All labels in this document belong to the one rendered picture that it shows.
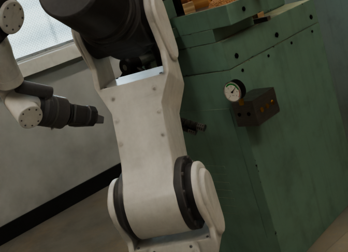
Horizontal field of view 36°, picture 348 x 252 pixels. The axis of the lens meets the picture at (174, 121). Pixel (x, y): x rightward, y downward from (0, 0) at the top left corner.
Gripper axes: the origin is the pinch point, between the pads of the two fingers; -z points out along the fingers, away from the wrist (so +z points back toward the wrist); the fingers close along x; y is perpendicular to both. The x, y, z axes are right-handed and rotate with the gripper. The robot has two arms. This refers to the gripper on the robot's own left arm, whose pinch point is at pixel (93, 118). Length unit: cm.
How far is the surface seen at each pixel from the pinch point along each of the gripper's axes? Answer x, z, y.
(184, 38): 9.9, -24.3, 28.5
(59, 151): -134, -74, -3
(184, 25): 11.5, -22.3, 31.9
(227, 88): 26.6, -27.0, 11.5
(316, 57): 24, -79, 33
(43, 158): -135, -65, -7
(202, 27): 18.5, -23.3, 30.3
